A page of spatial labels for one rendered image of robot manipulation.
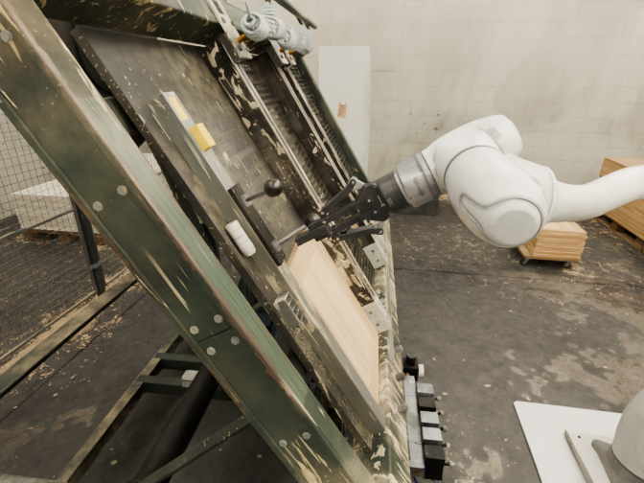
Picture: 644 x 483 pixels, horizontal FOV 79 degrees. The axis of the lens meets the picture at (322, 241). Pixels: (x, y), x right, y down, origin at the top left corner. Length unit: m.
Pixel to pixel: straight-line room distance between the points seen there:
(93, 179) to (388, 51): 5.77
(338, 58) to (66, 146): 4.36
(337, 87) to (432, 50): 1.86
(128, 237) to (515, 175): 0.56
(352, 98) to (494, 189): 4.36
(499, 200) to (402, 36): 5.76
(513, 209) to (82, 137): 0.59
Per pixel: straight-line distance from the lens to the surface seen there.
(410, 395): 1.47
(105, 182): 0.65
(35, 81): 0.68
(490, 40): 6.38
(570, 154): 6.84
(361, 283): 1.35
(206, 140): 0.84
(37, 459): 2.62
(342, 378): 1.02
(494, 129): 0.73
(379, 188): 0.74
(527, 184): 0.58
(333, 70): 4.89
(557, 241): 4.33
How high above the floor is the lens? 1.75
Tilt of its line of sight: 23 degrees down
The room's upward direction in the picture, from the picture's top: straight up
